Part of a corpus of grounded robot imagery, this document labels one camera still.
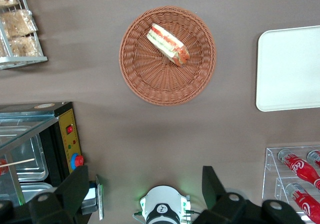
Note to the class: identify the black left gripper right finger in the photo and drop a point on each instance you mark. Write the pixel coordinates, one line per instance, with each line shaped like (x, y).
(217, 204)

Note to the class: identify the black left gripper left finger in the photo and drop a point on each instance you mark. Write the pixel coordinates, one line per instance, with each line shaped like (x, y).
(67, 194)

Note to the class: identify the triangle sandwich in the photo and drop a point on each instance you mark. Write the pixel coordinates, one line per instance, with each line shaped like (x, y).
(166, 43)

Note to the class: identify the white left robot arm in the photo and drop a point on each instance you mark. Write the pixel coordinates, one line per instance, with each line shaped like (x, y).
(162, 196)

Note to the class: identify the large round brown wicker basket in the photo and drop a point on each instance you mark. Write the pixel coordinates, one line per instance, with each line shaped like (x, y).
(162, 84)

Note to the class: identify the beige rectangular serving tray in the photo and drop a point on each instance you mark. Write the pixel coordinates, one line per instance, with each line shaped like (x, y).
(287, 69)

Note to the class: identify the black box with metal plate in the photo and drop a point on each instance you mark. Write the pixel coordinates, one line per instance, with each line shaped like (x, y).
(87, 201)

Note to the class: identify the red and blue emergency knob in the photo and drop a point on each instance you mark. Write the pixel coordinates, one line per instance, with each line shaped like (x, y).
(77, 161)

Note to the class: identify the steel food pan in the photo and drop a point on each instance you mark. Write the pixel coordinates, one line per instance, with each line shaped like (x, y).
(32, 146)
(32, 191)

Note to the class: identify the black food warmer display cabinet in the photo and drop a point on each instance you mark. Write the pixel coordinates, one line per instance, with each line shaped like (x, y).
(66, 144)

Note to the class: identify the sausage on wooden skewer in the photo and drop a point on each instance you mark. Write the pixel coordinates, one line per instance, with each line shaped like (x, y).
(20, 162)

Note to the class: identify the clear acrylic bottle rack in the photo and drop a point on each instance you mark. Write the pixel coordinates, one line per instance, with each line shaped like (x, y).
(271, 174)

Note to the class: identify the red cola bottle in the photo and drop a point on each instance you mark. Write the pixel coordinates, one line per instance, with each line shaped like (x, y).
(305, 204)
(297, 167)
(315, 157)

